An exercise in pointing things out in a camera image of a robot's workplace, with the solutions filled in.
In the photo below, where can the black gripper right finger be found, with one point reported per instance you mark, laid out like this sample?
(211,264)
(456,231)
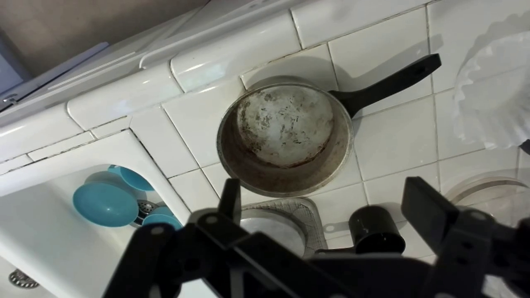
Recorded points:
(431,204)

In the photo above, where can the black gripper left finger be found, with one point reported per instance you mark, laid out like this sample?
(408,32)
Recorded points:
(229,199)

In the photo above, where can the black measuring cup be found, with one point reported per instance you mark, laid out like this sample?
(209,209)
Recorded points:
(375,229)

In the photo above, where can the small teal cup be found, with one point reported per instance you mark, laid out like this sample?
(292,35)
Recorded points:
(135,178)
(163,218)

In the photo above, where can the white paper coffee filter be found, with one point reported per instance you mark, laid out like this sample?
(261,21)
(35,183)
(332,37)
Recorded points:
(497,100)

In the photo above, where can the large teal cup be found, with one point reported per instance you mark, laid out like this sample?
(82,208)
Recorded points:
(105,204)

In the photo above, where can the white lower cabinet door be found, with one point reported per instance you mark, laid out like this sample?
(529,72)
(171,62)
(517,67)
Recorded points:
(110,67)

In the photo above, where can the white sink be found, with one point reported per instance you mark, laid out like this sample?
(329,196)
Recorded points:
(50,242)

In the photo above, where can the metal sink drain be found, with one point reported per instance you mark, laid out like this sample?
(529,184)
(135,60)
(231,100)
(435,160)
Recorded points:
(24,279)

